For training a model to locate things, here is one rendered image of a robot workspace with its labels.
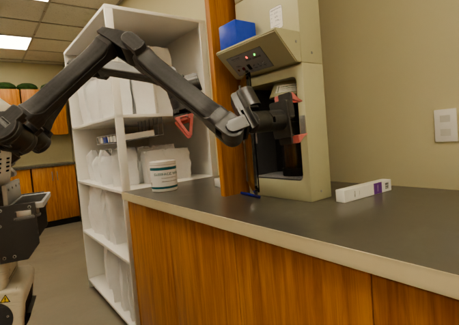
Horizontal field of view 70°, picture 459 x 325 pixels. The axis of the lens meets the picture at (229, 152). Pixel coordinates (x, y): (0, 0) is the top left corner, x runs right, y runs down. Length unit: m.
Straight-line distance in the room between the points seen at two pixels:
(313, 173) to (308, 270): 0.40
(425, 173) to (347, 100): 0.44
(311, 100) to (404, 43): 0.46
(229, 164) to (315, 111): 0.42
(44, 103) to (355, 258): 0.82
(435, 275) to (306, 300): 0.35
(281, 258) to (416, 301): 0.34
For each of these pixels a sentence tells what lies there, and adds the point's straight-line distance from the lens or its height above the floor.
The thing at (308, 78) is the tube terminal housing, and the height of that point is 1.36.
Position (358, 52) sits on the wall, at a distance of 1.55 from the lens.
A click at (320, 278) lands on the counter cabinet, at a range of 0.85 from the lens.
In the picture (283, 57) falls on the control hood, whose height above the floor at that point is 1.43.
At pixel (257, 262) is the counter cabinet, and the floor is 0.82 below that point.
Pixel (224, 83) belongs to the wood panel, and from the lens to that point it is 1.39.
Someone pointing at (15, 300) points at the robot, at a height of 0.77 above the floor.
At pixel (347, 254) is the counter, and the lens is 0.74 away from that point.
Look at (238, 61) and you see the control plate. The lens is 1.27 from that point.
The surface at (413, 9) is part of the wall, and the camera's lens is 1.47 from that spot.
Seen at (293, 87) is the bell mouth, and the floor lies 1.34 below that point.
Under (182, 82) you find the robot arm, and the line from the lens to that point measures 0.91.
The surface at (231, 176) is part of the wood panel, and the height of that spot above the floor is 1.02.
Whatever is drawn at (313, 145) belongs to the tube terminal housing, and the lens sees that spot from 1.16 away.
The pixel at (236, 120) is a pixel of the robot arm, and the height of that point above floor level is 1.22.
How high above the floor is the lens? 1.19
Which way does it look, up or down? 3 degrees down
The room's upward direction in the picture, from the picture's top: 5 degrees counter-clockwise
